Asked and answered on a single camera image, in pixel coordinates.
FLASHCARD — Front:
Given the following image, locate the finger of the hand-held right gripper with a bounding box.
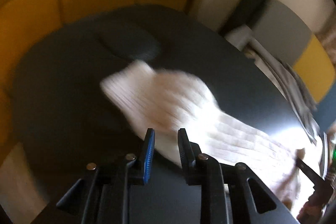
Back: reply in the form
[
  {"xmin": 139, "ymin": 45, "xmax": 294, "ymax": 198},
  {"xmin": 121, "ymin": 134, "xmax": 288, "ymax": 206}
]
[{"xmin": 295, "ymin": 157, "xmax": 324, "ymax": 182}]

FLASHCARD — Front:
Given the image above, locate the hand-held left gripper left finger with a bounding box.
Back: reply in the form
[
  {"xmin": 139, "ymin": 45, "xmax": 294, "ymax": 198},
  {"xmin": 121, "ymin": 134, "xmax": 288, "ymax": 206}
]
[{"xmin": 56, "ymin": 128, "xmax": 156, "ymax": 224}]

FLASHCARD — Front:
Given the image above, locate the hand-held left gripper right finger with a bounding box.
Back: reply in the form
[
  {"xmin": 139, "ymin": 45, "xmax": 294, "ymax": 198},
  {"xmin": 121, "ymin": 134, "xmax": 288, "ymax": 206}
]
[{"xmin": 177, "ymin": 128, "xmax": 277, "ymax": 224}]

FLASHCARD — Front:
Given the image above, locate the white knitted sweater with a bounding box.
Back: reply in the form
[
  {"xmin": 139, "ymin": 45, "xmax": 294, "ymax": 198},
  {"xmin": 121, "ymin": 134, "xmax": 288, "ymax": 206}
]
[{"xmin": 100, "ymin": 60, "xmax": 305, "ymax": 209}]

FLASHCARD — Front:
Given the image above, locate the grey crumpled blanket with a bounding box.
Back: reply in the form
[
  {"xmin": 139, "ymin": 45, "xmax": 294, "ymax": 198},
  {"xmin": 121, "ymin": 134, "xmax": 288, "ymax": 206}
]
[{"xmin": 244, "ymin": 38, "xmax": 321, "ymax": 146}]

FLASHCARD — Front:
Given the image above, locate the black padded bar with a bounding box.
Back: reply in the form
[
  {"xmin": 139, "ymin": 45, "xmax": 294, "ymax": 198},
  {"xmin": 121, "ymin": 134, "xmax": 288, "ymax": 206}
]
[{"xmin": 219, "ymin": 0, "xmax": 276, "ymax": 35}]

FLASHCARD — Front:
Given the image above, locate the yellow wall panel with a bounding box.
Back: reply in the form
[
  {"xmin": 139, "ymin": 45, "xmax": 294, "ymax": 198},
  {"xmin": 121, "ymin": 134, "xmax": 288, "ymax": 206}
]
[{"xmin": 293, "ymin": 39, "xmax": 334, "ymax": 104}]

